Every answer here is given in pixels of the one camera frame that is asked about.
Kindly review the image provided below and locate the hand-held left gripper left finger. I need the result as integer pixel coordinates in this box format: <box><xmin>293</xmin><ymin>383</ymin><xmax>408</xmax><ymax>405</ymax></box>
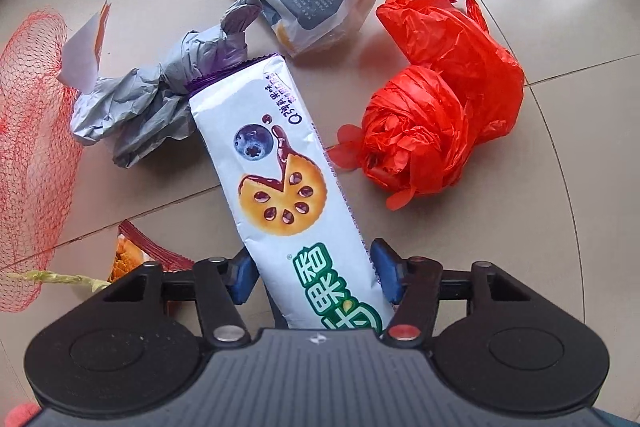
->
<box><xmin>97</xmin><ymin>249</ymin><xmax>262</xmax><ymax>350</ymax></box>

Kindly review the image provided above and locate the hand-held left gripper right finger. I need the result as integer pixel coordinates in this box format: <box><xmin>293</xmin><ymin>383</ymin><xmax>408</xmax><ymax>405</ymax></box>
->
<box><xmin>370</xmin><ymin>238</ymin><xmax>539</xmax><ymax>351</ymax></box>

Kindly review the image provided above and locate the white biscuit wrapper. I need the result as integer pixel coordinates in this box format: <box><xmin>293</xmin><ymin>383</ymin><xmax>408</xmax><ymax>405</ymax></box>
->
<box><xmin>184</xmin><ymin>52</ymin><xmax>401</xmax><ymax>338</ymax></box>

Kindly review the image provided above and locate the red plastic bag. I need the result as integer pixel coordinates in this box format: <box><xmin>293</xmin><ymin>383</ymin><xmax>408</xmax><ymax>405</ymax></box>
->
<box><xmin>327</xmin><ymin>0</ymin><xmax>526</xmax><ymax>212</ymax></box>

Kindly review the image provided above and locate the grey plastic bag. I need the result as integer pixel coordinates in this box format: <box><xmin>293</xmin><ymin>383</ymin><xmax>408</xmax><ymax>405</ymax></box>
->
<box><xmin>70</xmin><ymin>0</ymin><xmax>263</xmax><ymax>170</ymax></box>

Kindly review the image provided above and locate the red mesh net bag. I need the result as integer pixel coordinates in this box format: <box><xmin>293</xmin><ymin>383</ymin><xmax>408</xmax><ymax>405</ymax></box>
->
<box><xmin>0</xmin><ymin>9</ymin><xmax>86</xmax><ymax>313</ymax></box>

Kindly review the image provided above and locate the orange snack wrapper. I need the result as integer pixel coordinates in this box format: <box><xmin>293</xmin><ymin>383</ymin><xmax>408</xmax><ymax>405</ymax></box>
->
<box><xmin>106</xmin><ymin>219</ymin><xmax>196</xmax><ymax>303</ymax></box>

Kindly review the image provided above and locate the yellow-green leaf strip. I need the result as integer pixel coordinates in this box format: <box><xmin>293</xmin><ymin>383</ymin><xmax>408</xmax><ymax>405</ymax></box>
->
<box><xmin>7</xmin><ymin>269</ymin><xmax>108</xmax><ymax>294</ymax></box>

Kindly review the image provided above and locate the red mesh item on table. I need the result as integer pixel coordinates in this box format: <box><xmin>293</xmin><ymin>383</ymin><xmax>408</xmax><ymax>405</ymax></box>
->
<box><xmin>0</xmin><ymin>402</ymin><xmax>46</xmax><ymax>427</ymax></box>

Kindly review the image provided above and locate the white paper tag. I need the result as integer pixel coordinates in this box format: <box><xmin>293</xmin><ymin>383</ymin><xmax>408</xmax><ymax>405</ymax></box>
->
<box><xmin>59</xmin><ymin>0</ymin><xmax>108</xmax><ymax>90</ymax></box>

